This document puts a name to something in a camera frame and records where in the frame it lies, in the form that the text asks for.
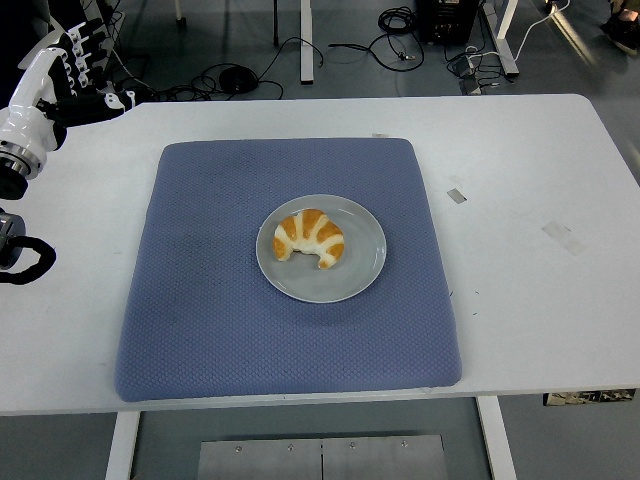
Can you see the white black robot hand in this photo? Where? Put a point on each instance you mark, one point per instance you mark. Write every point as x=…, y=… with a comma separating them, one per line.
x=30, y=120

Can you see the orange white croissant bread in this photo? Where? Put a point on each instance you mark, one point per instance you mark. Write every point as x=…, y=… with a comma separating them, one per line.
x=310, y=237

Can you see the blue quilted mat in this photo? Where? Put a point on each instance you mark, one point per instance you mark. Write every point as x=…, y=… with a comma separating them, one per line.
x=210, y=310

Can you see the thin black stand pole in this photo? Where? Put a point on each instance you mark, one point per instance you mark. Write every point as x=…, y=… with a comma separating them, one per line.
x=276, y=22

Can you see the white background desk leg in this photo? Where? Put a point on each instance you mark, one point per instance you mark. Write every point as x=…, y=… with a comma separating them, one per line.
x=306, y=40
x=506, y=40

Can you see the white table leg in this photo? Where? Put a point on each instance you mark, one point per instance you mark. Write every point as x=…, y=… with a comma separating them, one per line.
x=121, y=445
x=496, y=440

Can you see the grey round plate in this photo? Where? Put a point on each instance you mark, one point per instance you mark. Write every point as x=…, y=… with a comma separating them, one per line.
x=350, y=270

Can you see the black equipment box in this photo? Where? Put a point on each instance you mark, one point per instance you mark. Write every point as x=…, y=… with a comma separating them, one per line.
x=445, y=20

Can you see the grey power adapter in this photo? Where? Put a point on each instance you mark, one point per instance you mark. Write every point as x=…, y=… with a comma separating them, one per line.
x=465, y=65

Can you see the grey metal plate with screws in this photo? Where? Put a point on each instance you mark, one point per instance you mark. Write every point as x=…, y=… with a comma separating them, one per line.
x=320, y=457

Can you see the person's foot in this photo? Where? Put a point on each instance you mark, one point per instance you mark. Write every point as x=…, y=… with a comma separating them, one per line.
x=622, y=30

